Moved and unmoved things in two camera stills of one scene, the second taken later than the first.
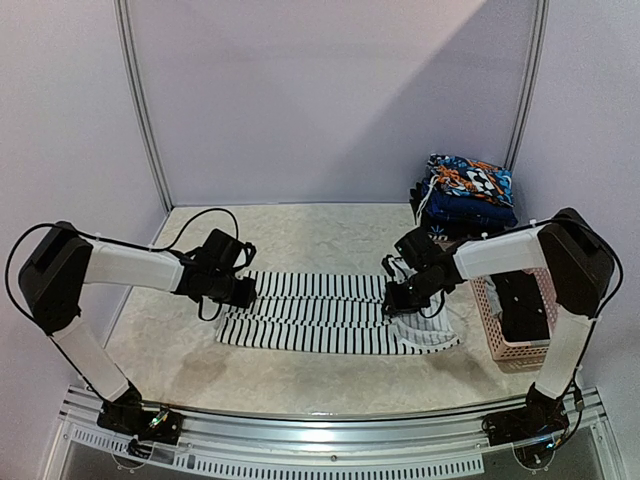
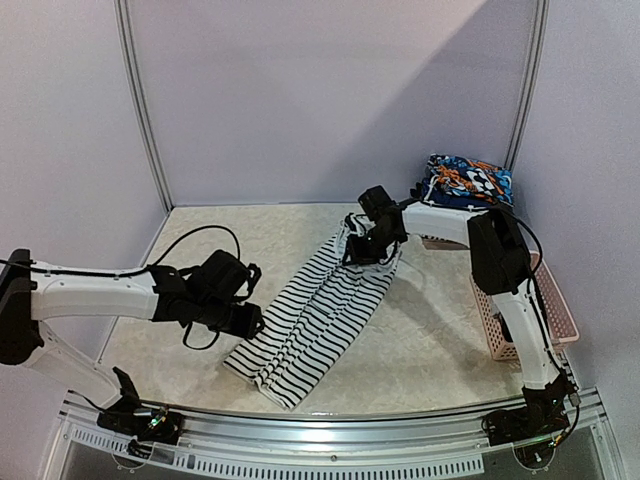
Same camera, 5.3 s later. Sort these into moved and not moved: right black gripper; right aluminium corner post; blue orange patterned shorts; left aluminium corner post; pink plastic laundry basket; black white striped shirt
Moved: black white striped shirt; right black gripper
Not moved: blue orange patterned shorts; right aluminium corner post; pink plastic laundry basket; left aluminium corner post
